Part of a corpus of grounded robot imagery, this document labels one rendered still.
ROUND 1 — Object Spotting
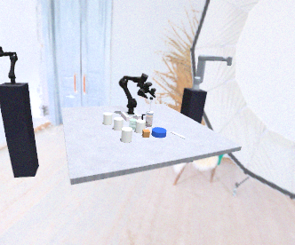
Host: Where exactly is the blue short cylinder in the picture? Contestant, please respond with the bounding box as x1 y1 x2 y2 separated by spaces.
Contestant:
152 127 166 138

